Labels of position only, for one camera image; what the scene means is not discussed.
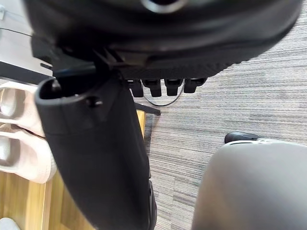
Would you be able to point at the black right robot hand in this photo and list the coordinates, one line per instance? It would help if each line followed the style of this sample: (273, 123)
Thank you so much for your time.
(100, 148)

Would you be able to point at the pink slipper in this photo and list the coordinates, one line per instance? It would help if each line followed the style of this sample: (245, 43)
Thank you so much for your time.
(26, 112)
(31, 158)

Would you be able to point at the grey slipper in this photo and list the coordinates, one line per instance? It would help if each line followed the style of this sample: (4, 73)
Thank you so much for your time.
(8, 225)

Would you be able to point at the dark robot foot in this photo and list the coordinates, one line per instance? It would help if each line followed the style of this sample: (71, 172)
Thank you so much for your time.
(239, 137)

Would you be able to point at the wooden shoe rack black frame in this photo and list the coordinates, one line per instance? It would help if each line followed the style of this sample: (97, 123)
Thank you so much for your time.
(21, 203)

